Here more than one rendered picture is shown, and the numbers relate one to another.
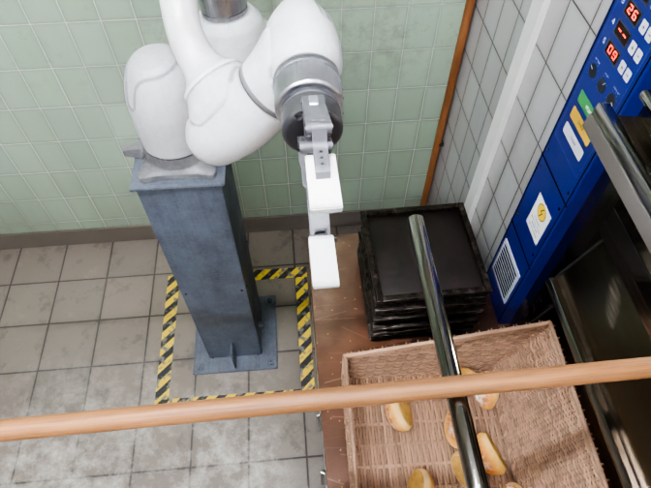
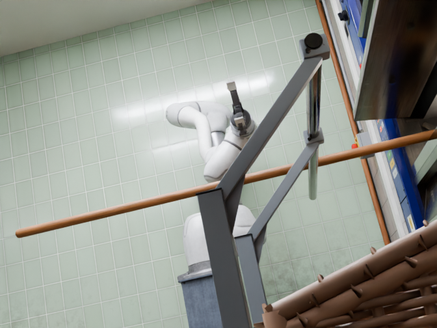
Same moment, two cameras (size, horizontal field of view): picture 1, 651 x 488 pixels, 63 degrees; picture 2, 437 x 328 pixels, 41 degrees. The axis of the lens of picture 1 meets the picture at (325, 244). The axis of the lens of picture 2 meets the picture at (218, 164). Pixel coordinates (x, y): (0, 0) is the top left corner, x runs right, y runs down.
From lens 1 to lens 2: 195 cm
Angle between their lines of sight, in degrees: 72
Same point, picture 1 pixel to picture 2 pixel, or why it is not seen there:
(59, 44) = (150, 304)
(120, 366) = not seen: outside the picture
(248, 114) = (225, 146)
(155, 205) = (190, 296)
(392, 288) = not seen: hidden behind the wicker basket
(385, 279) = not seen: hidden behind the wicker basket
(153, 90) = (196, 219)
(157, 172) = (194, 273)
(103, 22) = (176, 286)
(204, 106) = (210, 153)
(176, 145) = (205, 250)
